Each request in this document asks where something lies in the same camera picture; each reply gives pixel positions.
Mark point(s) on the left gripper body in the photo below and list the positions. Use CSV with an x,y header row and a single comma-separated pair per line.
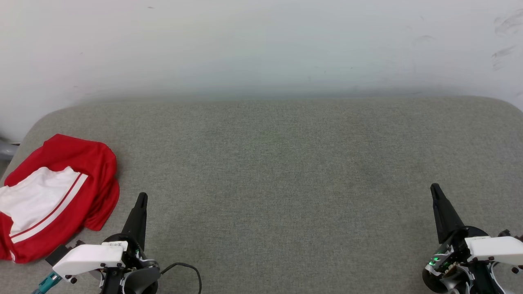
x,y
137,281

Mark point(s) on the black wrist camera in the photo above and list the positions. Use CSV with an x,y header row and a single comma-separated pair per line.
x,y
508,234
61,252

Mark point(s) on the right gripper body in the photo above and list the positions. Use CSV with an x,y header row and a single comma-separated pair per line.
x,y
453,265

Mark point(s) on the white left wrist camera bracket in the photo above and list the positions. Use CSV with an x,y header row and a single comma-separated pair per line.
x,y
90,257

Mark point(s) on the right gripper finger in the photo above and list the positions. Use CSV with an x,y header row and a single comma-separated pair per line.
x,y
445,216

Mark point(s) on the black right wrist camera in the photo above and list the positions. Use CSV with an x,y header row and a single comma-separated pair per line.
x,y
508,234

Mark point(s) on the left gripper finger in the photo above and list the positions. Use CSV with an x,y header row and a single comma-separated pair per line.
x,y
138,220

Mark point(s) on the red white basketball jersey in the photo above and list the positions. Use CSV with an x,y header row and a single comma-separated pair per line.
x,y
94,171

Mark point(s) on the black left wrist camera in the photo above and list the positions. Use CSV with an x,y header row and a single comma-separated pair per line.
x,y
61,252

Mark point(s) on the grey metal pipe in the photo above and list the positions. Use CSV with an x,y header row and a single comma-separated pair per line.
x,y
7,149

